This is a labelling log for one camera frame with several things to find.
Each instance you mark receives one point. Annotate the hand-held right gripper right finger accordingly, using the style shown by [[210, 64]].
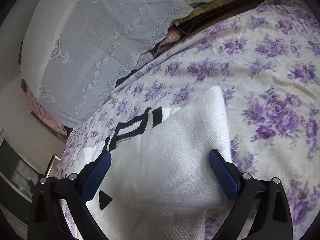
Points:
[[223, 177]]

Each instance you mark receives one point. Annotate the purple floral bedsheet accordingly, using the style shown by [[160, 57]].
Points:
[[250, 67]]

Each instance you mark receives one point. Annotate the gold picture frame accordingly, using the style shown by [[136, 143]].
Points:
[[52, 166]]

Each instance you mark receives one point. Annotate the window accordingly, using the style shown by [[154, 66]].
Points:
[[15, 175]]

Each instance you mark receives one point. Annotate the dark brown striped blanket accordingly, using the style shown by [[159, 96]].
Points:
[[212, 15]]

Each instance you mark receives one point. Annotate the pink patterned cloth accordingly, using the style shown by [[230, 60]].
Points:
[[170, 38]]

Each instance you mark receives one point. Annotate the pink quilt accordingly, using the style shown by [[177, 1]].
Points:
[[42, 110]]

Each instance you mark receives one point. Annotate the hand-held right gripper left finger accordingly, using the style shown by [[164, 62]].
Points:
[[98, 175]]

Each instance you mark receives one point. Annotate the white knit sweater black stripes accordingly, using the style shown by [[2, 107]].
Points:
[[162, 167]]

